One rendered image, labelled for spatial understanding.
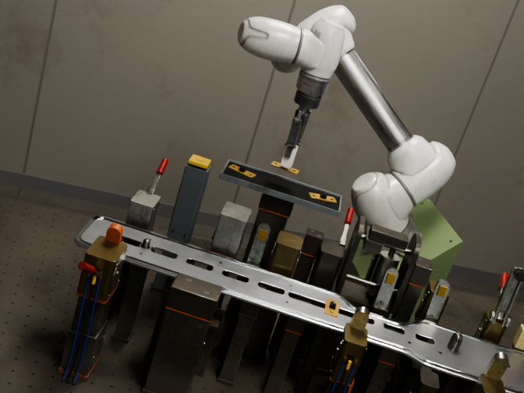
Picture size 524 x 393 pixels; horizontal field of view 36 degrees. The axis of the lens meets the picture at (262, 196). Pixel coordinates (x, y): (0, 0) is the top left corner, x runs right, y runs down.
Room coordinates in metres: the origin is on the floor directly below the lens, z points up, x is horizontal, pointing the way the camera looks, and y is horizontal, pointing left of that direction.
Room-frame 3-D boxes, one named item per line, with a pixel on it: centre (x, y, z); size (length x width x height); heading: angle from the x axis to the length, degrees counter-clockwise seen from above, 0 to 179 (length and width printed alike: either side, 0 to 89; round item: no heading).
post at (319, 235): (2.13, -0.18, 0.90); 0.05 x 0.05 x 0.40; 88
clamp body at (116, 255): (1.73, 0.33, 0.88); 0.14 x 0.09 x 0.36; 178
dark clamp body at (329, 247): (2.12, -0.24, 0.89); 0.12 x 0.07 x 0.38; 178
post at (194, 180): (2.26, 0.21, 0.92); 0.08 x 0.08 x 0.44; 88
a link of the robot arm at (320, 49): (2.26, -0.03, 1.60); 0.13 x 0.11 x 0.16; 102
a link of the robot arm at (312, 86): (2.26, -0.04, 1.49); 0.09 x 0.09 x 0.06
